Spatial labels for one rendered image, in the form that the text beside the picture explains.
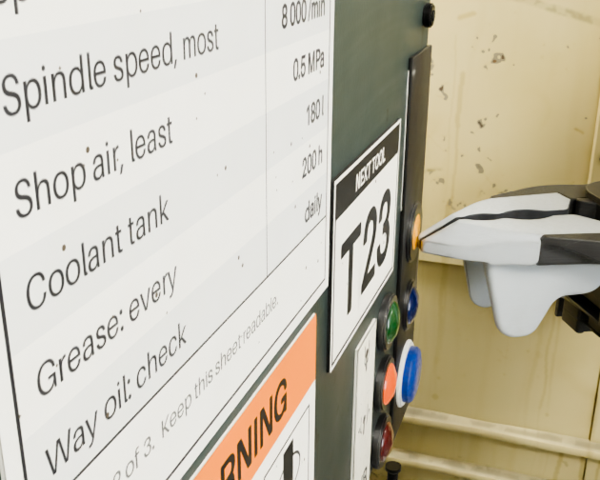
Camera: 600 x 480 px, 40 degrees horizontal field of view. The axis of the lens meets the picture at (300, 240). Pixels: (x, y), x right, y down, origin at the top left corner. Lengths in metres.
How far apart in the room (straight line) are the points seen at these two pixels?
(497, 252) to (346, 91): 0.16
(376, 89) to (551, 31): 0.79
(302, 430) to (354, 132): 0.10
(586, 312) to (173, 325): 0.33
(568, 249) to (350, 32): 0.18
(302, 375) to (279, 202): 0.07
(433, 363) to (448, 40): 0.47
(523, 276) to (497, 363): 0.83
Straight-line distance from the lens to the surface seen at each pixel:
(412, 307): 0.42
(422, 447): 1.34
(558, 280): 0.43
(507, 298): 0.42
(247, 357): 0.21
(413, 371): 0.43
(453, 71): 1.11
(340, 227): 0.28
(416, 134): 0.39
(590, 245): 0.40
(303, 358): 0.26
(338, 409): 0.32
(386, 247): 0.35
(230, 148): 0.18
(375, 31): 0.31
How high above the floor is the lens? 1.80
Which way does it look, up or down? 21 degrees down
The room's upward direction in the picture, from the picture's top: straight up
